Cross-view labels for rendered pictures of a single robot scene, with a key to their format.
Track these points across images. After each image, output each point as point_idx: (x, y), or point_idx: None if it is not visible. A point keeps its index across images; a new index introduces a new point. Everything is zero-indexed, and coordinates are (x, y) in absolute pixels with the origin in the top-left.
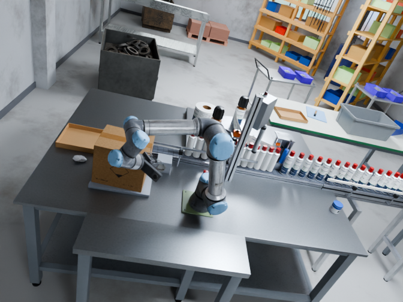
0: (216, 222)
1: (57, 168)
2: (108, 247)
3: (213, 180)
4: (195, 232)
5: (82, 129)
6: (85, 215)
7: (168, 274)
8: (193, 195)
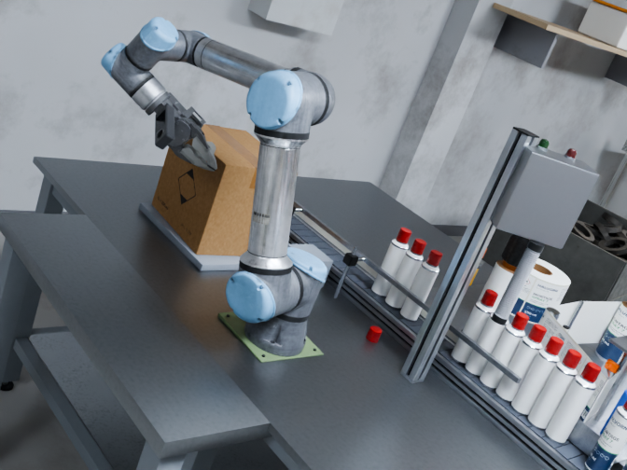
0: (255, 368)
1: (142, 178)
2: (36, 242)
3: (253, 201)
4: (186, 339)
5: None
6: None
7: None
8: None
